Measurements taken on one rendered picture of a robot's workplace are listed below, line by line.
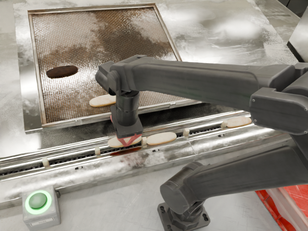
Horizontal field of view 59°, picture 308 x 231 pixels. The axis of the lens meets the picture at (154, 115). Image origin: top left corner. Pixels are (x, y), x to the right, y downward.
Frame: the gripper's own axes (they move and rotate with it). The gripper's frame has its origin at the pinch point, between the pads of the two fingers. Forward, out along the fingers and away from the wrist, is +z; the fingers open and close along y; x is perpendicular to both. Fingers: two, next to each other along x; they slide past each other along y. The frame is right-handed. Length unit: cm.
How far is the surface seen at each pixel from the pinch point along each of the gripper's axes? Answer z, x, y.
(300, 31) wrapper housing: -11, -80, 27
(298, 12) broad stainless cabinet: 63, -242, 163
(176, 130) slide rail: 3.4, -17.4, 1.6
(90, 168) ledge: 2.4, 11.1, -5.5
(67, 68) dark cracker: -4.6, 11.6, 29.0
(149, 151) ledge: 2.3, -6.0, -4.7
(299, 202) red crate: 6, -43, -30
